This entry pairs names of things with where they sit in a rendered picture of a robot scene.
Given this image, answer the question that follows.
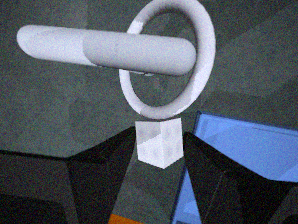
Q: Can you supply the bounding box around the silver metal loop with square tab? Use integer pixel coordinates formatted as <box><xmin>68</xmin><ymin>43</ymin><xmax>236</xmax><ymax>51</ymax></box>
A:
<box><xmin>119</xmin><ymin>0</ymin><xmax>216</xmax><ymax>169</ymax></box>

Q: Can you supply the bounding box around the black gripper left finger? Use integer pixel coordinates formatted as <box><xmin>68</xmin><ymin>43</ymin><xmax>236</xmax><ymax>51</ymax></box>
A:
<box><xmin>0</xmin><ymin>126</ymin><xmax>136</xmax><ymax>224</ymax></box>

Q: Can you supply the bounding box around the blue tray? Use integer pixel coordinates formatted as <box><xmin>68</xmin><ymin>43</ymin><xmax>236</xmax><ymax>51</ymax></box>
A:
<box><xmin>170</xmin><ymin>110</ymin><xmax>298</xmax><ymax>224</ymax></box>

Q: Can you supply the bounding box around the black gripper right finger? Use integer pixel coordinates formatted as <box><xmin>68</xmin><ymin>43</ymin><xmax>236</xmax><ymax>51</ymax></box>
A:
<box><xmin>182</xmin><ymin>131</ymin><xmax>298</xmax><ymax>224</ymax></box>

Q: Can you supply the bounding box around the grey cylindrical bar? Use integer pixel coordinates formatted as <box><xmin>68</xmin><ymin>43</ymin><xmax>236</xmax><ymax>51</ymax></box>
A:
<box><xmin>17</xmin><ymin>25</ymin><xmax>196</xmax><ymax>77</ymax></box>

